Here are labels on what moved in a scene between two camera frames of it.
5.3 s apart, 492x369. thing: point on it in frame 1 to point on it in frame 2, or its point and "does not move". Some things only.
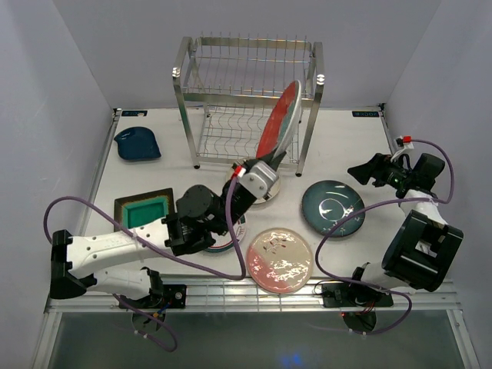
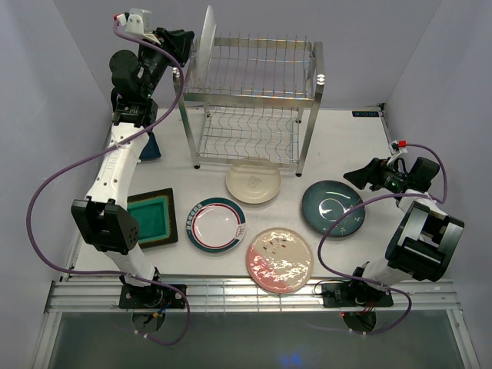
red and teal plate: (281, 121) to (205, 45)
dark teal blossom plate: (326, 204) does not move
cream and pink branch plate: (280, 260) does not move
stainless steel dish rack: (228, 84) does not move
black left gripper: (272, 162) to (177, 41)
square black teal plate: (134, 210) does not move
